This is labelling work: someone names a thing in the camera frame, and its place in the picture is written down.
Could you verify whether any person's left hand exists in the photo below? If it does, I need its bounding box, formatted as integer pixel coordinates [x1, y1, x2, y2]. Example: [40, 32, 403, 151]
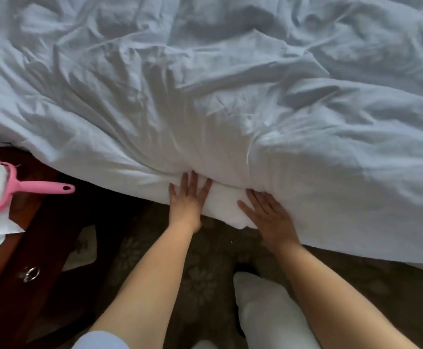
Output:
[168, 170, 214, 233]

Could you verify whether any white duvet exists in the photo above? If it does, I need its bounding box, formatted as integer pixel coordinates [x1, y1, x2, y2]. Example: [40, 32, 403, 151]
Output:
[0, 0, 423, 266]

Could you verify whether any white paper under nightstand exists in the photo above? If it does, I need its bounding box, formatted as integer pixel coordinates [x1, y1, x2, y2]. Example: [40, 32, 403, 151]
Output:
[60, 223, 99, 273]

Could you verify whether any person's white shirt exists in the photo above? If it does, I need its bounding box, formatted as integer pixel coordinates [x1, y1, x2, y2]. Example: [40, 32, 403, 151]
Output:
[72, 331, 131, 349]

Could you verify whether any person's black right shoe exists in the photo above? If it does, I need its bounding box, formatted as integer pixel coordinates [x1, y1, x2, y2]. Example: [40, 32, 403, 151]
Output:
[232, 263, 259, 339]

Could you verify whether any dark wooden nightstand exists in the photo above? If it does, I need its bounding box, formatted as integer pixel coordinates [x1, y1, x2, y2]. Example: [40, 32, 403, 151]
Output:
[0, 145, 103, 349]

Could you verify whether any pink lint roller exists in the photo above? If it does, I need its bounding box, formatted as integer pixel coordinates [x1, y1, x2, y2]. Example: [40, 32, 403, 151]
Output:
[0, 160, 76, 215]

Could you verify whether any person's left forearm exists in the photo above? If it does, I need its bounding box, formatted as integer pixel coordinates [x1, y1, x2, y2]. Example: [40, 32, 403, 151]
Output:
[88, 223, 198, 349]

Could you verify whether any person's right hand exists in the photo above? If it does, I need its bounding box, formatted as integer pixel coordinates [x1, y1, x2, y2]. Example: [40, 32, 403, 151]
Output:
[237, 188, 301, 253]

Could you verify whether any person's right forearm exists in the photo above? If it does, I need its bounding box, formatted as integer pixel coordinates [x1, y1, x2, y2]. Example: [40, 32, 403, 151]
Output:
[273, 242, 419, 349]

